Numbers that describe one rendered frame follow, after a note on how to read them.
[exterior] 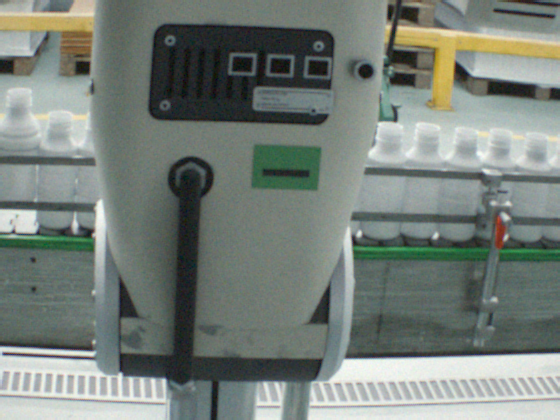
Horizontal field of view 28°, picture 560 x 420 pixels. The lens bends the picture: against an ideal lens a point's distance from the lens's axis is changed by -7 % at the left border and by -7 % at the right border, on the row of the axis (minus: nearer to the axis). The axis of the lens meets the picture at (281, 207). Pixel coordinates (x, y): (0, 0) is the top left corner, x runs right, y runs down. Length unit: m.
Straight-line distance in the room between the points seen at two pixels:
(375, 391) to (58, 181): 1.95
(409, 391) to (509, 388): 0.33
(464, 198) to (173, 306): 0.85
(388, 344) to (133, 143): 0.93
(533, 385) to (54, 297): 2.17
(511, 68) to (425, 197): 5.73
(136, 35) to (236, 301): 0.23
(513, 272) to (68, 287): 0.66
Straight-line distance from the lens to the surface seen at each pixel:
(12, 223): 1.68
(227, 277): 0.91
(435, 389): 3.47
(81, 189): 1.65
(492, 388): 3.51
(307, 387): 1.79
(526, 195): 1.74
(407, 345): 1.75
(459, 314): 1.75
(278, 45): 0.86
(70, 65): 7.01
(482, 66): 7.34
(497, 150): 1.72
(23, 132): 1.61
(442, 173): 1.68
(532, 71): 7.46
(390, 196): 1.67
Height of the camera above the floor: 1.59
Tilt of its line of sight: 19 degrees down
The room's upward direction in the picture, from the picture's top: 5 degrees clockwise
